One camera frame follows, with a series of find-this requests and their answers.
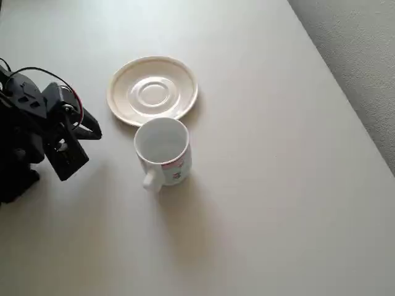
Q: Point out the white ceramic mug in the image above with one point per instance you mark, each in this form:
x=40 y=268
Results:
x=162 y=145

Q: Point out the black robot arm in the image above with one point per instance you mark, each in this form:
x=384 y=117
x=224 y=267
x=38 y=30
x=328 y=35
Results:
x=18 y=129

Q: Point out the cream ceramic saucer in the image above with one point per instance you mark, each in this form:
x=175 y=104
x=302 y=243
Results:
x=152 y=92

